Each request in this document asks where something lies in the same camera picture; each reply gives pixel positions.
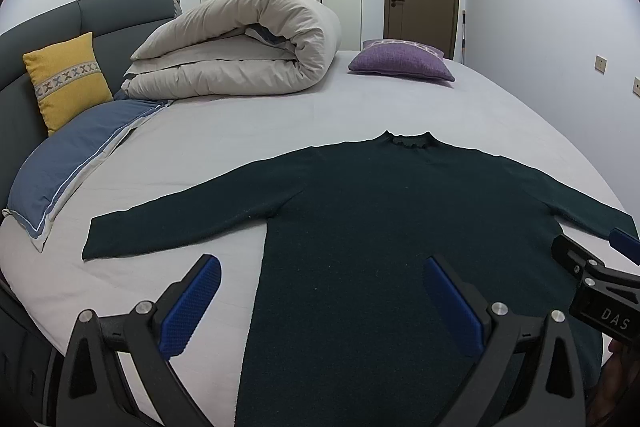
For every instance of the yellow patterned cushion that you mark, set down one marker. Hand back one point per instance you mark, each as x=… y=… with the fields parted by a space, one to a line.
x=67 y=80

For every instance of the white bed mattress sheet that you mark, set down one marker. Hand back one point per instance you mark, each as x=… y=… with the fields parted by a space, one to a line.
x=193 y=140

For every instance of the dark green knit sweater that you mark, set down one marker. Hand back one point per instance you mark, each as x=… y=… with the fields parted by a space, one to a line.
x=342 y=332

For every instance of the person's right hand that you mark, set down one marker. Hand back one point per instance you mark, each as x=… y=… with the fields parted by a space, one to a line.
x=616 y=377

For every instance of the upper beige wall socket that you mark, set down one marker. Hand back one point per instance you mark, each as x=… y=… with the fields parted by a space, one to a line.
x=600 y=64

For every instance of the rolled beige duvet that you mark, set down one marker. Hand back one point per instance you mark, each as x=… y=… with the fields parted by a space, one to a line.
x=237 y=48

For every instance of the blue bed pillow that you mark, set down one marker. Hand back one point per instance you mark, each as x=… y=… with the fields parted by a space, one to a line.
x=54 y=171

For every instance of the dark grey upholstered headboard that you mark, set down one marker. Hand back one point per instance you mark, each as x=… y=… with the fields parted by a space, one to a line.
x=119 y=27

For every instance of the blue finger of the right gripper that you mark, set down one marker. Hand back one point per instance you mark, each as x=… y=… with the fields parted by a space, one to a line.
x=625 y=244
x=572 y=257

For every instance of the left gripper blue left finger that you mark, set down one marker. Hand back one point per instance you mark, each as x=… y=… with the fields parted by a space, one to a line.
x=117 y=370

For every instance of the beige wall socket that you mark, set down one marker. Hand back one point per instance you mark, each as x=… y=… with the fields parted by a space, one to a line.
x=636 y=86
x=600 y=64

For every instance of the purple cushion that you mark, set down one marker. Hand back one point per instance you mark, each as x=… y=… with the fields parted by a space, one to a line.
x=401 y=58

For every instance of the lower beige wall socket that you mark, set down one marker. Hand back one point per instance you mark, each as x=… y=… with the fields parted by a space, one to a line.
x=636 y=86

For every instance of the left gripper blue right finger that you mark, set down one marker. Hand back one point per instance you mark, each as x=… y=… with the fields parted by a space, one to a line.
x=548 y=390

